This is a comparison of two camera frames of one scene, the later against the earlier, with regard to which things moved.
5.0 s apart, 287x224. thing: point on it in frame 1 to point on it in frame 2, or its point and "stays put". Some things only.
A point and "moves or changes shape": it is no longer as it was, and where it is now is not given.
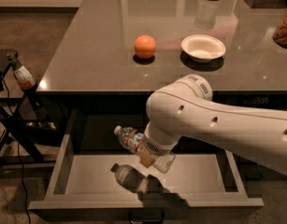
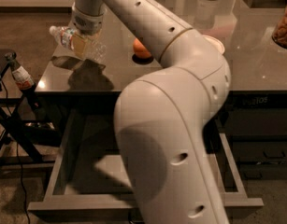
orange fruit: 145,46 stays put
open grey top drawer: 96,166 stays put
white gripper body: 156,147 to 87,22
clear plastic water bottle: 132,139 moves or changes shape
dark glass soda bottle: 26,81 stays put
